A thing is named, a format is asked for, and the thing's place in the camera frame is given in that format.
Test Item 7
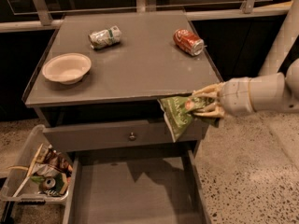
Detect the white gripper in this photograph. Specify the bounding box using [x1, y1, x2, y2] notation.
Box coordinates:
[192, 77, 253, 118]

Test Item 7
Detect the green jalapeno chip bag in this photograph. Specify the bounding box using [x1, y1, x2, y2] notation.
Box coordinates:
[159, 96, 220, 142]

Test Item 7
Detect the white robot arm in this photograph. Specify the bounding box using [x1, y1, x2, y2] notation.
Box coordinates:
[192, 59, 299, 118]

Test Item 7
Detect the round metal drawer knob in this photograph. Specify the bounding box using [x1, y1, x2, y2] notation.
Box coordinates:
[129, 133, 136, 141]

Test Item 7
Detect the grey open middle drawer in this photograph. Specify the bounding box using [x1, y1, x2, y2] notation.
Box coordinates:
[63, 149, 211, 224]

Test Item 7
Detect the grey drawer cabinet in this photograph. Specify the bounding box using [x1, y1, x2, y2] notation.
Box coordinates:
[21, 10, 226, 156]

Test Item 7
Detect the grey upper drawer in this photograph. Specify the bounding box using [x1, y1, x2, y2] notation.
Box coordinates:
[42, 114, 212, 153]

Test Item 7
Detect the red cola can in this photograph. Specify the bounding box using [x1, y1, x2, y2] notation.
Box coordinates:
[173, 29, 205, 56]

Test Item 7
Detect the beige paper bowl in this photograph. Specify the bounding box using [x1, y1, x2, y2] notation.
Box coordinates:
[42, 53, 92, 85]

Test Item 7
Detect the brown snack wrapper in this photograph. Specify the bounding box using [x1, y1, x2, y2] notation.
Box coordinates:
[28, 144, 73, 182]

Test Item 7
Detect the wooden stick in bin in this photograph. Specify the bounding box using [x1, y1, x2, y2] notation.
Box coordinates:
[6, 143, 42, 202]

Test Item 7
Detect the metal railing with glass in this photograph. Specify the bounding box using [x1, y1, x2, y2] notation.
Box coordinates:
[0, 0, 294, 33]

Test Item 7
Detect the clear plastic bin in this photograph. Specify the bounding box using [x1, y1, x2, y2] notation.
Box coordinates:
[1, 125, 73, 204]

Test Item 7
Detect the white slanted post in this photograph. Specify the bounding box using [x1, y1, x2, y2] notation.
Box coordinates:
[258, 0, 299, 76]

